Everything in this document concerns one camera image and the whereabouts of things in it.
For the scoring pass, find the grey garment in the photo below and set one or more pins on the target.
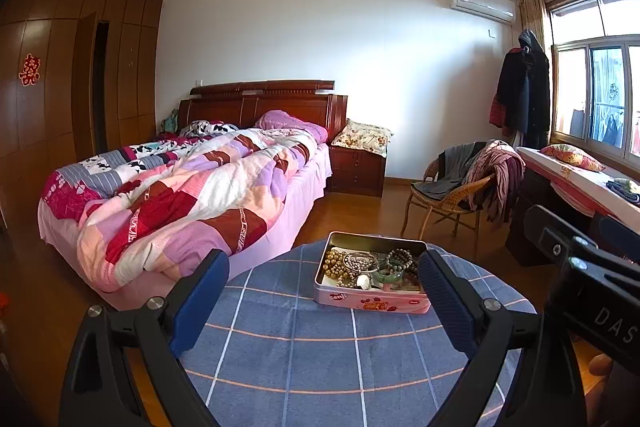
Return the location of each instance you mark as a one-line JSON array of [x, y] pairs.
[[450, 169]]

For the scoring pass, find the black and white patterned cloth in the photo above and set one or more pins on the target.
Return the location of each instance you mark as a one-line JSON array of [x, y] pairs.
[[207, 128]]

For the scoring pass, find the white and red mat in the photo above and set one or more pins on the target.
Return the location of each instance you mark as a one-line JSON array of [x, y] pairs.
[[565, 179]]

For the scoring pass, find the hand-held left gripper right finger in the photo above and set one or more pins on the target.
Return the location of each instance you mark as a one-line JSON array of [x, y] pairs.
[[447, 307]]

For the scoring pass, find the dark wooden desk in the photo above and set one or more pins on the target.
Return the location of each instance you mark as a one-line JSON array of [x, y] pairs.
[[530, 217]]

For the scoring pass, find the pink pillow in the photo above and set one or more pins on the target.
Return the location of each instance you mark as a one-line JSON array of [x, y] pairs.
[[290, 125]]

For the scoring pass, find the wicker chair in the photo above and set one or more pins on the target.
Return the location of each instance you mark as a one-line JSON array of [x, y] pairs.
[[450, 202]]

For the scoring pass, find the pink patchwork quilt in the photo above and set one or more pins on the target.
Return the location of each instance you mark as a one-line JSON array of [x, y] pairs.
[[200, 197]]

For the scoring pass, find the blue checkered cloth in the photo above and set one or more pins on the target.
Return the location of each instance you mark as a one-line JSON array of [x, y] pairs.
[[300, 357]]

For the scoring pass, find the pink floral tin box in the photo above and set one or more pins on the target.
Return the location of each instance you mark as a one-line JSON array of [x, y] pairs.
[[370, 305]]

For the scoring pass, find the wooden bed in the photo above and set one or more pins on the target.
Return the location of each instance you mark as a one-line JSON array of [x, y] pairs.
[[280, 99]]

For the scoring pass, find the pink striped garment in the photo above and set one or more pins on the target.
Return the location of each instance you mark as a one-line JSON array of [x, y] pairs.
[[500, 167]]

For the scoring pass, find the window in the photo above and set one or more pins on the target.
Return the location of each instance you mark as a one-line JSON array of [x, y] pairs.
[[605, 97]]

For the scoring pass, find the folded dark clothing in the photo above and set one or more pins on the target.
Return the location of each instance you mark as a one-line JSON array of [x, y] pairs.
[[625, 192]]

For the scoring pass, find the floral cushion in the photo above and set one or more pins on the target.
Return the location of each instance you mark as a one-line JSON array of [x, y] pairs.
[[362, 136]]

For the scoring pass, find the white air conditioner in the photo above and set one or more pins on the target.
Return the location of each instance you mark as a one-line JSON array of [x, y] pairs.
[[482, 3]]

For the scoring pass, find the wooden wardrobe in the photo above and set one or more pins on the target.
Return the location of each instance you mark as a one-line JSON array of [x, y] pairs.
[[55, 107]]

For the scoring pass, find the person's right hand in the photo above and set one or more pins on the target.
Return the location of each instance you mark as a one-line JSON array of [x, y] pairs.
[[602, 364]]

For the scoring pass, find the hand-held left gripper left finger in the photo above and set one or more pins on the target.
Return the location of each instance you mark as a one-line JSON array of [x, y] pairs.
[[200, 312]]

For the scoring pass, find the red paper decoration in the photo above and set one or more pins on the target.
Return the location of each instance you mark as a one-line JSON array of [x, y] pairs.
[[30, 69]]

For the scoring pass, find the floral pillow with red edge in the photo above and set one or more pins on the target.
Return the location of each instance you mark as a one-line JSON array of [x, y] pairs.
[[572, 156]]

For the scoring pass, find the dark hanging coats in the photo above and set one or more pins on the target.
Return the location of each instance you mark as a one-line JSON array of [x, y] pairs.
[[525, 92]]

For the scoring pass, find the wooden nightstand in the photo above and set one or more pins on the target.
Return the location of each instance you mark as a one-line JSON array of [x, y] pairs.
[[357, 172]]

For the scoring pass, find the teal item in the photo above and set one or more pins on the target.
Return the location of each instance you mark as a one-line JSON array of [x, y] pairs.
[[170, 122]]

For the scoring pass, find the round wristwatch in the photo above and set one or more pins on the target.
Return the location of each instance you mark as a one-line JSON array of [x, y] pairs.
[[363, 281]]

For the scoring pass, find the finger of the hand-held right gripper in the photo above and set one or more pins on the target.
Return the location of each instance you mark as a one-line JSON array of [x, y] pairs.
[[622, 234], [555, 234]]

